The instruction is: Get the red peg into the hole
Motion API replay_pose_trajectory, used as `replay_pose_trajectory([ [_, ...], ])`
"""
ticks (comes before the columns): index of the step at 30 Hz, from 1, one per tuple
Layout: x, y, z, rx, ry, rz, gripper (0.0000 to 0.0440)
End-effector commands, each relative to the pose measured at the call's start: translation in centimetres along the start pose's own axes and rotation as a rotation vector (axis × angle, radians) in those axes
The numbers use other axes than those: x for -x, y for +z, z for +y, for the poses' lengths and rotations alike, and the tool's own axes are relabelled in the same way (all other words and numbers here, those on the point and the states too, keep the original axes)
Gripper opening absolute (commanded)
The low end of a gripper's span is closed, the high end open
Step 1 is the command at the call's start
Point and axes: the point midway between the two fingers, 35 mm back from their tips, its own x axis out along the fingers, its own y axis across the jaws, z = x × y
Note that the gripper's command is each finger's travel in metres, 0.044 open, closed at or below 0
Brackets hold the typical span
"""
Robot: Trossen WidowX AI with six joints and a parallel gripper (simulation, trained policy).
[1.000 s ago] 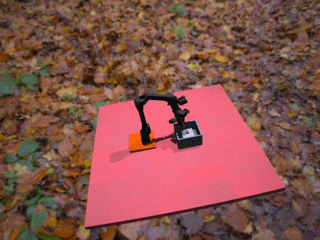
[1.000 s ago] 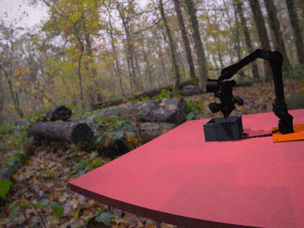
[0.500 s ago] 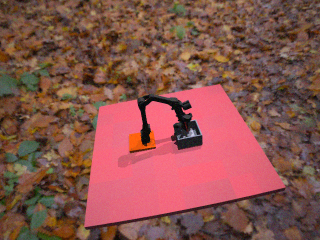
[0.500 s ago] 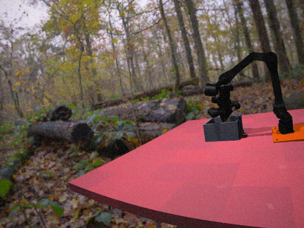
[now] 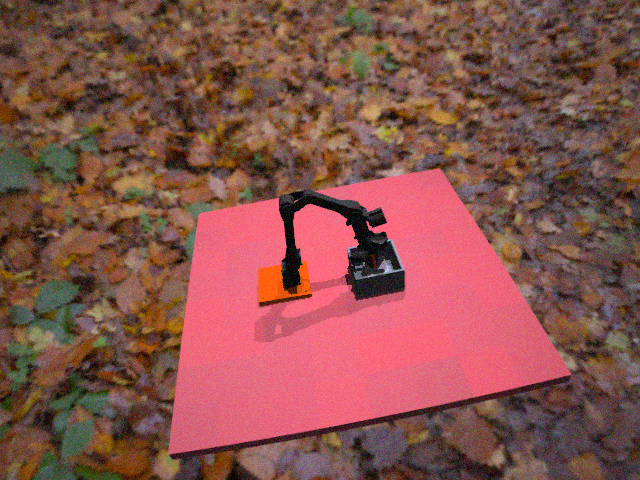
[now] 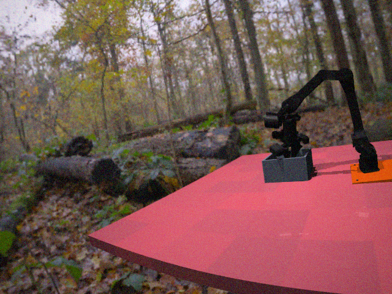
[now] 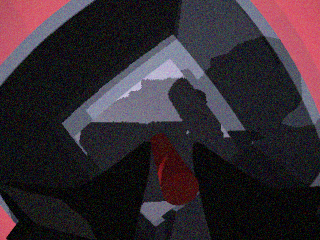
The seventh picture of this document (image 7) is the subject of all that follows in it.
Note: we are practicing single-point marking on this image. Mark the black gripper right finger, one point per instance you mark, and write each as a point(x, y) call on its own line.
point(238, 207)

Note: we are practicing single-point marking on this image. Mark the red peg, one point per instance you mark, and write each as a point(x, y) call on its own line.
point(178, 185)

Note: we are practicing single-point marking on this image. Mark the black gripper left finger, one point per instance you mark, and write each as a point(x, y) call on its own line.
point(105, 208)

